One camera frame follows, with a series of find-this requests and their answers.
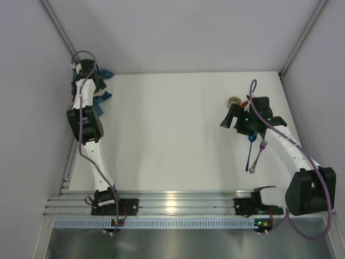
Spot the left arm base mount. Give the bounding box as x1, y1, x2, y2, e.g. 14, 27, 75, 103
91, 199, 139, 216

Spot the blue metallic spoon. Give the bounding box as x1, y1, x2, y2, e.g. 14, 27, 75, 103
245, 133, 257, 172

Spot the left aluminium frame post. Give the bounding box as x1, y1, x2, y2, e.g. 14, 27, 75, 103
38, 0, 75, 57

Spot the slotted grey cable duct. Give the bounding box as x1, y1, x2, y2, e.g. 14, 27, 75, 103
53, 217, 273, 229

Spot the iridescent purple fork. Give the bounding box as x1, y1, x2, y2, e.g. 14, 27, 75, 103
249, 139, 267, 174

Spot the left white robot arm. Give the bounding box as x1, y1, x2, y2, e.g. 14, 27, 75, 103
66, 59, 119, 208

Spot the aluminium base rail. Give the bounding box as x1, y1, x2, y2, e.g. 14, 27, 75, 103
43, 190, 250, 217

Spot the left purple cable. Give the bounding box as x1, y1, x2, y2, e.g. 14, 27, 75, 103
71, 50, 121, 235

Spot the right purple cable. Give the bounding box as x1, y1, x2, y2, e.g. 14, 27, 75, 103
247, 79, 334, 241

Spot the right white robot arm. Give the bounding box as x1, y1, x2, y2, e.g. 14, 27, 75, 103
220, 97, 336, 216

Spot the aluminium frame post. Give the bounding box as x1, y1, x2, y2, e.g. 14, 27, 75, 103
38, 0, 75, 57
278, 0, 329, 80

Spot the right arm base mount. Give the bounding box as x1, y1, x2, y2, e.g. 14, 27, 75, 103
233, 198, 284, 217

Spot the red plate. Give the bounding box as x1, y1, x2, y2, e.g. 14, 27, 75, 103
241, 100, 250, 111

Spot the blue cartoon placemat cloth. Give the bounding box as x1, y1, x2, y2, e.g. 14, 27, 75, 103
70, 66, 115, 117

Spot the speckled ceramic cup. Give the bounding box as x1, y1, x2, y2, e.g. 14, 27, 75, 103
227, 96, 242, 108

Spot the purple cable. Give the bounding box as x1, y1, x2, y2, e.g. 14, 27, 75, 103
71, 50, 121, 235
247, 79, 334, 241

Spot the right aluminium frame post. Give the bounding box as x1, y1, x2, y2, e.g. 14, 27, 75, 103
278, 0, 329, 80

